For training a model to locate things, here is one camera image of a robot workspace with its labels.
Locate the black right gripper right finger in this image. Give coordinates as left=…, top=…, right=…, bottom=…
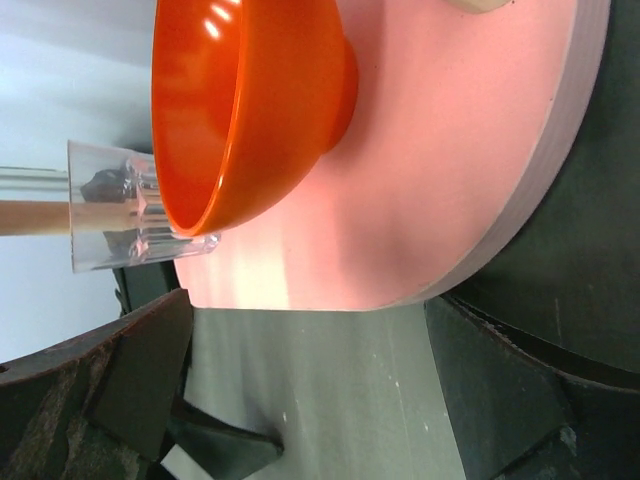
left=424, top=298, right=639, bottom=479

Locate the orange plastic bowl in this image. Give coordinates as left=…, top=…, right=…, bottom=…
left=151, top=1, right=358, bottom=237

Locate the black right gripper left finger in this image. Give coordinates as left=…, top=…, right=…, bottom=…
left=1, top=289, right=193, bottom=479

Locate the clear drinking glass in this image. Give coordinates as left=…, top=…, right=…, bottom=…
left=67, top=141, right=221, bottom=273

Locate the pink wooden shelf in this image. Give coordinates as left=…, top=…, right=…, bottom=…
left=176, top=1, right=611, bottom=311

